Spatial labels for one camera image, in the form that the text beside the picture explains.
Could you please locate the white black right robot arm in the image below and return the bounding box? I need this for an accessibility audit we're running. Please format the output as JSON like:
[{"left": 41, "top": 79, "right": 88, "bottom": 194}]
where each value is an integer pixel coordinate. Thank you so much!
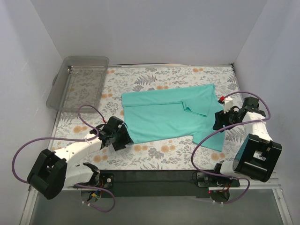
[{"left": 212, "top": 97, "right": 282, "bottom": 186}]

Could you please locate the clear plastic bin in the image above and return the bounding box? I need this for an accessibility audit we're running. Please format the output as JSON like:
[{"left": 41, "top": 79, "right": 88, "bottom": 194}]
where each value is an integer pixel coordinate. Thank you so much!
[{"left": 46, "top": 56, "right": 109, "bottom": 113}]

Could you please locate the teal t shirt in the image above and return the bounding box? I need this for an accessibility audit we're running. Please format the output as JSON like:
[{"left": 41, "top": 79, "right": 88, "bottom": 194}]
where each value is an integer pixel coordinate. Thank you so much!
[{"left": 121, "top": 84, "right": 223, "bottom": 144}]

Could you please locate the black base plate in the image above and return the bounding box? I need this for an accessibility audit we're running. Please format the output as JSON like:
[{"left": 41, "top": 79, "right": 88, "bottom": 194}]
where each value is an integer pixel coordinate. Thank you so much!
[{"left": 94, "top": 170, "right": 228, "bottom": 198}]

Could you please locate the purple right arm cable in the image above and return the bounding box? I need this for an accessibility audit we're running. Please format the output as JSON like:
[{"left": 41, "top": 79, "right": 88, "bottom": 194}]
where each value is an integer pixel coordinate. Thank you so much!
[{"left": 191, "top": 91, "right": 272, "bottom": 205}]

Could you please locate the floral patterned table mat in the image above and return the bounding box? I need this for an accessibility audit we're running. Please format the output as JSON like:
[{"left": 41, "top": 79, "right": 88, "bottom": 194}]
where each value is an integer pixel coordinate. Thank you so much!
[{"left": 46, "top": 66, "right": 262, "bottom": 171}]

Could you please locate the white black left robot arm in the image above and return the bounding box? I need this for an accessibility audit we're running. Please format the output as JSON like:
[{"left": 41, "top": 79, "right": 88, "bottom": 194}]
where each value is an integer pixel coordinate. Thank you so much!
[{"left": 27, "top": 116, "right": 133, "bottom": 200}]

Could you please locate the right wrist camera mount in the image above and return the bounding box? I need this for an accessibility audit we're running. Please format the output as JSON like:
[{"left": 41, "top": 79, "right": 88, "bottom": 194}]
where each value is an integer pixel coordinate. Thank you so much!
[{"left": 219, "top": 96, "right": 233, "bottom": 113}]

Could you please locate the aluminium frame rail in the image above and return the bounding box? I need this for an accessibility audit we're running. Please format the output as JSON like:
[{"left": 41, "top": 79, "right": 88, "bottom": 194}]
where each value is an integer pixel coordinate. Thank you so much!
[{"left": 21, "top": 188, "right": 292, "bottom": 225}]

